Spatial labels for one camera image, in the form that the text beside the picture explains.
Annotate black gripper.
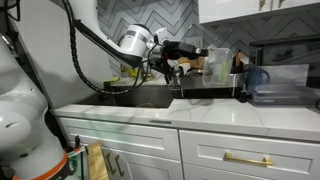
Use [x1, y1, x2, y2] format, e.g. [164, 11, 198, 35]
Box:
[148, 40, 209, 75]

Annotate clear plastic container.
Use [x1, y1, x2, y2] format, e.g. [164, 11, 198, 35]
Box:
[202, 46, 233, 87]

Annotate green vegetable piece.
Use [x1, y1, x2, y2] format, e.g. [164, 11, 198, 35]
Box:
[218, 58, 232, 84]

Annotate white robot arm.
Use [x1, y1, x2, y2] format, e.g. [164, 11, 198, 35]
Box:
[0, 0, 208, 180]

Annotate stainless steel sink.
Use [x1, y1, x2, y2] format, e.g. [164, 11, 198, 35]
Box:
[77, 85, 174, 108]

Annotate wooden bowls in rack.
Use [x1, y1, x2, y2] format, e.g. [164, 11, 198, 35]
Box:
[178, 57, 205, 69]

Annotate metal dish rack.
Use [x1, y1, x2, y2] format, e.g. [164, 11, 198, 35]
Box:
[164, 68, 243, 99]

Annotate white upper cabinet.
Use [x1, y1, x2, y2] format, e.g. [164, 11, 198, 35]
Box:
[198, 0, 320, 24]

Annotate gold spring faucet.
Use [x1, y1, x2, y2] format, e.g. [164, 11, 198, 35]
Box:
[136, 67, 154, 82]

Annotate yellow glove on faucet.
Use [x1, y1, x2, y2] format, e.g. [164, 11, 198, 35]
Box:
[120, 66, 137, 77]

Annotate dark glass appliance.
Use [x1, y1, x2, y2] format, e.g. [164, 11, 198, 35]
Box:
[246, 35, 320, 108]

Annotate yellow green sponge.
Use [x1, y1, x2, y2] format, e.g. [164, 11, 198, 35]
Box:
[104, 76, 120, 83]

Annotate white drawer left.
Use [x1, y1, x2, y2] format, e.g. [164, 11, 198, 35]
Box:
[59, 117, 180, 160]

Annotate white lower cabinet doors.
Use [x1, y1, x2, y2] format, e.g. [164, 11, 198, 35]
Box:
[68, 145, 184, 180]

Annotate wooden cutting board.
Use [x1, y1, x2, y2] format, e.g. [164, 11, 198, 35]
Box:
[86, 142, 109, 180]

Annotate white wall outlet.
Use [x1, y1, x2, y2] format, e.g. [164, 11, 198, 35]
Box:
[185, 36, 203, 48]

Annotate white drawer gold handle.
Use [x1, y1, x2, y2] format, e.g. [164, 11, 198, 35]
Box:
[179, 130, 320, 180]

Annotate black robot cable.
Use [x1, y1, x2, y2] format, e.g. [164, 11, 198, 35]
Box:
[61, 0, 158, 96]

